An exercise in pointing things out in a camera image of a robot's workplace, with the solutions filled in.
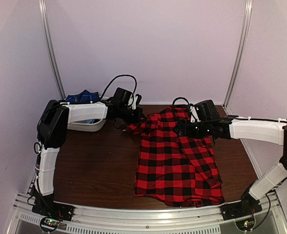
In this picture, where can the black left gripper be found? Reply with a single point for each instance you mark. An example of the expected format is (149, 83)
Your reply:
(138, 119)

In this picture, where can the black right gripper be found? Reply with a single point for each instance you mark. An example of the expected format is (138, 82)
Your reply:
(185, 126)

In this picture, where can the red black plaid shirt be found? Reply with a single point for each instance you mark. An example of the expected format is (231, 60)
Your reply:
(177, 170)

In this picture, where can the white plastic basin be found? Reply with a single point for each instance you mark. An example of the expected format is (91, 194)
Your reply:
(77, 112)

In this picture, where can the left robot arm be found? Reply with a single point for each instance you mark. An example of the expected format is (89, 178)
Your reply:
(52, 131)

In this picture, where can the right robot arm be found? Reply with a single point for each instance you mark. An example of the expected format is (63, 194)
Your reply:
(235, 127)

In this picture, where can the light blue shirt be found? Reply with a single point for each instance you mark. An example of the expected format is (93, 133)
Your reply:
(88, 121)

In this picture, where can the blue plaid shirt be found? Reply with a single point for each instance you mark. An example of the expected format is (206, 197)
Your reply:
(84, 97)

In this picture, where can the right circuit board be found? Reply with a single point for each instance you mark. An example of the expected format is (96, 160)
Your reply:
(245, 225)

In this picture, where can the circuit board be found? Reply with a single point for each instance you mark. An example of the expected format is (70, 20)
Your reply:
(48, 224)
(245, 225)

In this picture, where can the left circuit board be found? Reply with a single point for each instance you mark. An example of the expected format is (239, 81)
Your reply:
(48, 224)

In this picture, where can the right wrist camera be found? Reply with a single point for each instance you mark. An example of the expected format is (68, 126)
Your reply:
(204, 110)

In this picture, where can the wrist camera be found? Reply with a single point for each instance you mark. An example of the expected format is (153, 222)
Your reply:
(125, 99)
(204, 110)

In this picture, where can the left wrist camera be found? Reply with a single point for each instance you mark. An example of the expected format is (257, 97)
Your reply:
(125, 99)

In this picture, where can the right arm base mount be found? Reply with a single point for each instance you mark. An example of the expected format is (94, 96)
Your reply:
(245, 207)

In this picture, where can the aluminium front rail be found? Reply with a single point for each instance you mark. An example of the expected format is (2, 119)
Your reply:
(93, 220)

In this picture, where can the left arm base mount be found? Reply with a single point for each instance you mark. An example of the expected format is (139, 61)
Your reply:
(46, 206)

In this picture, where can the right aluminium frame post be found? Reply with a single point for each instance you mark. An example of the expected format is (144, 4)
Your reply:
(240, 51)

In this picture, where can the aluminium frame post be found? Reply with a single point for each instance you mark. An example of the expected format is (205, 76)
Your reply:
(50, 49)
(240, 51)

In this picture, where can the left aluminium frame post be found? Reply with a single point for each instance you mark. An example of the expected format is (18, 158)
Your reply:
(50, 49)

